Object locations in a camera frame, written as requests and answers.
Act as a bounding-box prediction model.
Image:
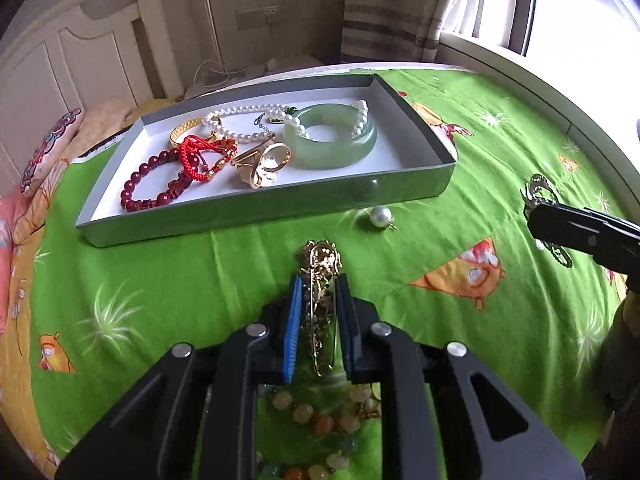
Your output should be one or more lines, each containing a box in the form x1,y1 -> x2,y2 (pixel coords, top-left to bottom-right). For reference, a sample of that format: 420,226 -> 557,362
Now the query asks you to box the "gold brooch pin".
300,240 -> 346,377

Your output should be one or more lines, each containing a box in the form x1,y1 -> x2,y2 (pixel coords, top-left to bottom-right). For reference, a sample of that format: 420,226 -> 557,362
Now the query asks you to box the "white pearl pendant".
369,205 -> 398,232

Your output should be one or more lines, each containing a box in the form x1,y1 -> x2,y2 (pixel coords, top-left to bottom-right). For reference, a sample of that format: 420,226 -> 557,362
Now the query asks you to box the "green pendant necklace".
252,105 -> 296,133

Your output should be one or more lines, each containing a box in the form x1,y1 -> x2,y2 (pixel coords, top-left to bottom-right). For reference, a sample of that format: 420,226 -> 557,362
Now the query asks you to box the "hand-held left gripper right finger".
334,276 -> 586,480

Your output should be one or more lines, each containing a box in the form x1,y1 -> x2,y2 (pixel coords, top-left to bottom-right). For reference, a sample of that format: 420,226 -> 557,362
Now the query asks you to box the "white pearl necklace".
202,99 -> 370,143

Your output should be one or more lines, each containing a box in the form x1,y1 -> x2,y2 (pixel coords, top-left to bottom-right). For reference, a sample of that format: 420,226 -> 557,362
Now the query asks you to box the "pale green jade bangle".
283,102 -> 377,170

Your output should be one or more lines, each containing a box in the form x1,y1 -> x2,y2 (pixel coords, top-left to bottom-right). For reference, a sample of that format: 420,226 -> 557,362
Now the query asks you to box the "silver butterfly brooch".
520,173 -> 573,268

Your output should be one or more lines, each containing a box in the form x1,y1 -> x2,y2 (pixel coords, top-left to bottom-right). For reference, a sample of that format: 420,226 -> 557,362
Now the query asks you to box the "white wooden headboard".
0,0 -> 186,181

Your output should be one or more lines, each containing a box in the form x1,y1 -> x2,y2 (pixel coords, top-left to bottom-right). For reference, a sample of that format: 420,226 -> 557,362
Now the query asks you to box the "gold flower brooch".
230,135 -> 293,190

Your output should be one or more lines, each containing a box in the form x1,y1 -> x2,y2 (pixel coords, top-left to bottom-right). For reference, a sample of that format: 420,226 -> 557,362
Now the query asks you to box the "pink floral quilt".
0,192 -> 31,336

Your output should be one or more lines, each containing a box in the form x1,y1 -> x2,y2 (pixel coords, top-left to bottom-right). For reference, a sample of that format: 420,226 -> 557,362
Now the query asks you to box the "red bead bracelet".
120,147 -> 196,212

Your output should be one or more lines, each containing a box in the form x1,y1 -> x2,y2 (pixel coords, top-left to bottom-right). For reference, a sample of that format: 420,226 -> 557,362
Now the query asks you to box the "printed curtain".
340,0 -> 501,63

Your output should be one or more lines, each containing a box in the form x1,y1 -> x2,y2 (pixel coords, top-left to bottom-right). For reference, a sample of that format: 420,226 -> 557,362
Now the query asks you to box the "peach patterned pillow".
12,97 -> 146,241

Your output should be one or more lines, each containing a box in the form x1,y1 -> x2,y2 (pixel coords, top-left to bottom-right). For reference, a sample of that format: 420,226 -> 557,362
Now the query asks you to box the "yellow printed bedsheet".
0,160 -> 66,480

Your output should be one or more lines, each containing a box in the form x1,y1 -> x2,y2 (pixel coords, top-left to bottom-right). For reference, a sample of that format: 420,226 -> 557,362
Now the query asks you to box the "multicolour stone bead bracelet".
257,384 -> 383,480

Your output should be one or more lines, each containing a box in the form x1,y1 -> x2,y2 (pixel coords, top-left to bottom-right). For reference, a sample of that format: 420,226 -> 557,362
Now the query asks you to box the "green printed blanket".
25,62 -> 640,480

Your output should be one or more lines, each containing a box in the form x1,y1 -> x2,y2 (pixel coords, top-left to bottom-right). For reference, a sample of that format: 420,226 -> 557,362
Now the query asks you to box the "red string bracelet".
177,135 -> 238,183

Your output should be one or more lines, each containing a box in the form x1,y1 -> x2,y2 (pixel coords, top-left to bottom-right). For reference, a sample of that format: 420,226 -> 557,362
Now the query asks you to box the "white wall pipe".
200,0 -> 223,81

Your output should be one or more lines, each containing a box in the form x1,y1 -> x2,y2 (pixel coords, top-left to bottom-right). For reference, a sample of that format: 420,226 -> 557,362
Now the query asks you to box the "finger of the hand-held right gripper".
555,203 -> 640,243
529,203 -> 640,278

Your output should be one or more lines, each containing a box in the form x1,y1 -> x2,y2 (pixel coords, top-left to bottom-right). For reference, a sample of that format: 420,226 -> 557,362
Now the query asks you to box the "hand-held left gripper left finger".
55,275 -> 303,480

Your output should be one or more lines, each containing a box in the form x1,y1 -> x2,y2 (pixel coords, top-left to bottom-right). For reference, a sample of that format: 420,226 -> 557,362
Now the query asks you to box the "white charger cable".
192,57 -> 273,93

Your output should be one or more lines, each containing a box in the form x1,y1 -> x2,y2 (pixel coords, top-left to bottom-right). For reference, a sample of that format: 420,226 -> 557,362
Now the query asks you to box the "gold bangle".
169,116 -> 223,150

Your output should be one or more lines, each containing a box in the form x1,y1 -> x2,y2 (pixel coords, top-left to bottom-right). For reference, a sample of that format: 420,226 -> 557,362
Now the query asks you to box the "wall socket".
236,4 -> 281,31

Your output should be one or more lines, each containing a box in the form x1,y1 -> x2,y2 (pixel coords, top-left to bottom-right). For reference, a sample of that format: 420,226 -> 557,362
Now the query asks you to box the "embroidered pillow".
20,107 -> 82,196

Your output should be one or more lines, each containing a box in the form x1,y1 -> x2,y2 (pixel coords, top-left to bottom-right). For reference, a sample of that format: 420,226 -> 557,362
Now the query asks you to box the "grey cardboard box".
75,72 -> 458,249

